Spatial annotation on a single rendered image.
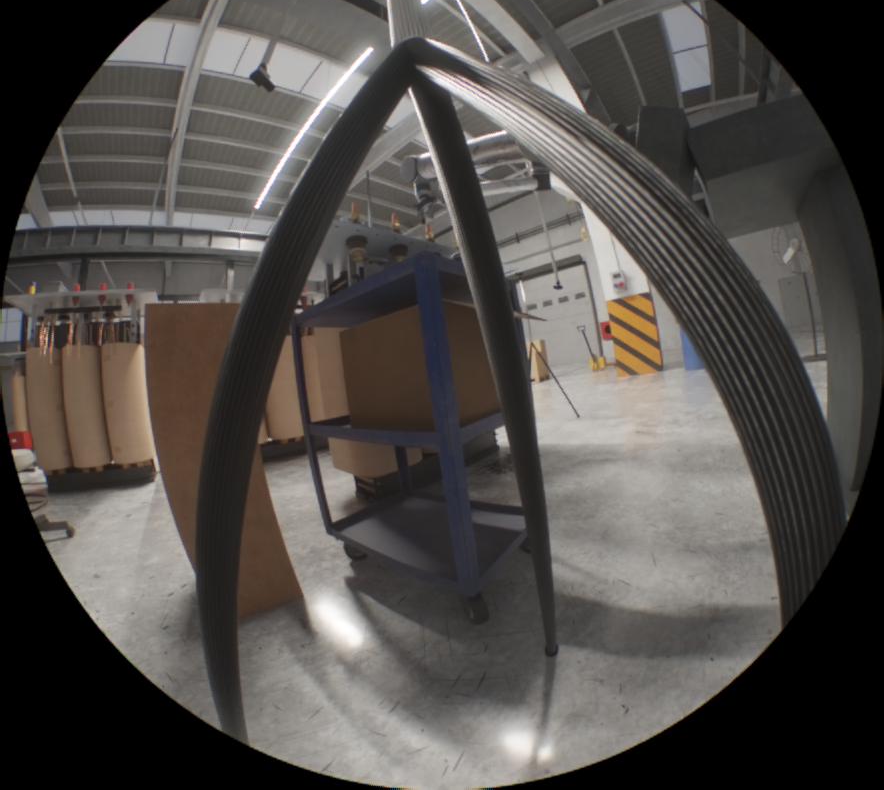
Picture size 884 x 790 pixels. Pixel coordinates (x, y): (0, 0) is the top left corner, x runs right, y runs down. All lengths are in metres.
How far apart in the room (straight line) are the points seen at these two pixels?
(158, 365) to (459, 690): 1.01
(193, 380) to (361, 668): 0.82
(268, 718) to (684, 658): 0.84
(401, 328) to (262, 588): 0.87
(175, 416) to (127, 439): 2.03
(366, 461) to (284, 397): 1.62
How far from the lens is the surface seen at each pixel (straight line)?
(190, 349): 0.91
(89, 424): 3.01
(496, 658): 0.83
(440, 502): 1.32
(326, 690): 0.85
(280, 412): 2.98
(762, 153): 1.18
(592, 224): 6.76
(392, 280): 0.70
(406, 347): 0.74
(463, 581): 0.78
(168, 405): 0.90
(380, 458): 1.50
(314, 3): 4.42
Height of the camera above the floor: 0.67
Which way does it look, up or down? 4 degrees up
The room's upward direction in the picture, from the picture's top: 8 degrees counter-clockwise
